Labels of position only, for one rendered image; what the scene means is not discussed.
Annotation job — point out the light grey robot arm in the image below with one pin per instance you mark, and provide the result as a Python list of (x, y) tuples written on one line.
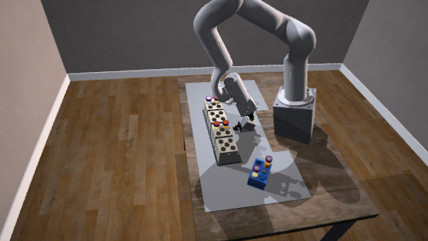
[(300, 39)]

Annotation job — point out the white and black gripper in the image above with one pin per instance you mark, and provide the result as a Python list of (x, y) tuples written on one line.
[(247, 109)]

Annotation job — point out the blue tube rack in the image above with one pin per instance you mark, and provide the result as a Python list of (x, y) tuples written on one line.
[(256, 182)]

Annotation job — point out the grey bench mat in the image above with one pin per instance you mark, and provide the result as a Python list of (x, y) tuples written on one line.
[(225, 187)]

